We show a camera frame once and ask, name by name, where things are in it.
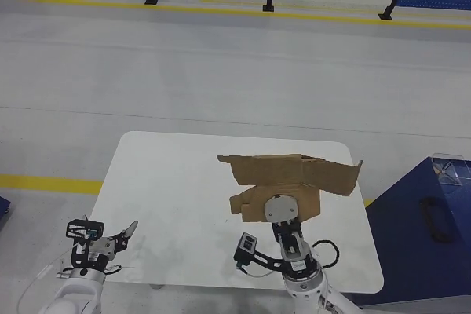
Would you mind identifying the large blue box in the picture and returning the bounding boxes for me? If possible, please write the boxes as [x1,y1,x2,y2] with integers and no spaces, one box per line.
[344,156,471,308]

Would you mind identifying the small brown carton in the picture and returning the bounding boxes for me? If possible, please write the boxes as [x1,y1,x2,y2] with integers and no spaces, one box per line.
[216,153,364,224]

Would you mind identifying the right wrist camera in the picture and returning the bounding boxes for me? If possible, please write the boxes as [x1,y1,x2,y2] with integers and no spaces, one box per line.
[232,232,285,276]

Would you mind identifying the blue partition panel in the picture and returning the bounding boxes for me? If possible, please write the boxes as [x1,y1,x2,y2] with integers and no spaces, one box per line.
[392,0,471,13]

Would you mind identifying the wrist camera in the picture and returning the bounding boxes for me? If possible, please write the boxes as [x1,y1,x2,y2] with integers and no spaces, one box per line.
[65,218,105,269]
[232,232,285,276]

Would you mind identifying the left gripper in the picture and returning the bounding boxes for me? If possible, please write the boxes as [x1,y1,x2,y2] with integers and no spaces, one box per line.
[68,220,140,284]

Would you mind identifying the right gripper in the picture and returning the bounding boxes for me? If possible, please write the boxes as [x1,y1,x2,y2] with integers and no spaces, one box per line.
[263,194,319,281]

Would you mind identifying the black cable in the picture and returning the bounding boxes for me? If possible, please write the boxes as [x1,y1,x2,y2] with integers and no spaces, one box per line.
[310,239,341,270]

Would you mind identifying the thin white cable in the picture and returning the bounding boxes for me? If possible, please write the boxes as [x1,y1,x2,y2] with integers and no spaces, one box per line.
[16,242,80,314]

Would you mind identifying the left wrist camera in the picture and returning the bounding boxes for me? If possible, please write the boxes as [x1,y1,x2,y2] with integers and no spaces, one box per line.
[65,218,105,269]

